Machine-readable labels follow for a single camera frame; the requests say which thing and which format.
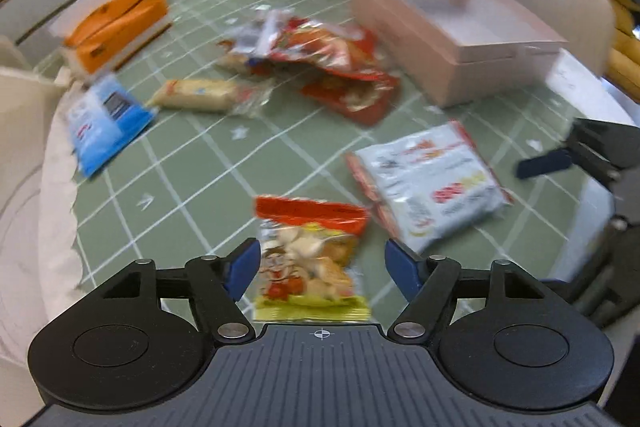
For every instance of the red chicken snack pouch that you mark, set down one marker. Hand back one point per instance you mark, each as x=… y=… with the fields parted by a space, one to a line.
x=346 y=51

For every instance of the blue snack packet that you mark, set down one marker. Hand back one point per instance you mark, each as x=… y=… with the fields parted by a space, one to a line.
x=103 y=121

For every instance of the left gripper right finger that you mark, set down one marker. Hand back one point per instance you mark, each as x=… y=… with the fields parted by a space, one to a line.
x=428 y=285

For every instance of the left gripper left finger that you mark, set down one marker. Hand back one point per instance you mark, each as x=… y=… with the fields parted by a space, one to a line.
x=217 y=284

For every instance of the yellow red snack bag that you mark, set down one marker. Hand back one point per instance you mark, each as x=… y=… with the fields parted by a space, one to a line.
x=308 y=248

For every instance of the pink cardboard box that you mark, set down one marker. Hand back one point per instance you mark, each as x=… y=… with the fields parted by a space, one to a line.
x=458 y=51

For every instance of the beige chair far left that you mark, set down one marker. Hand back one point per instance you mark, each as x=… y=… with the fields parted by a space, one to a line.
x=10 y=56

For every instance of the orange tissue box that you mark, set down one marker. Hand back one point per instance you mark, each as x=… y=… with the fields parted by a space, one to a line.
x=99 y=36

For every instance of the white red snack packet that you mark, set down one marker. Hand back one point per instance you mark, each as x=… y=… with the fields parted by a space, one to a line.
x=427 y=185

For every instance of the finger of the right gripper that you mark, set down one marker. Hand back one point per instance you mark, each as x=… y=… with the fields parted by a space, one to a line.
x=550 y=162

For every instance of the small red snack pouch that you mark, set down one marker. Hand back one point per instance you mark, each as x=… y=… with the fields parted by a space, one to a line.
x=365 y=102

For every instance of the clear cracker bar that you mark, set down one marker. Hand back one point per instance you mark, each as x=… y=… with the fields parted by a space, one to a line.
x=232 y=97

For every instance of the green checkered tablecloth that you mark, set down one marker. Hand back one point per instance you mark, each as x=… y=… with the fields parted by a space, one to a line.
x=186 y=186

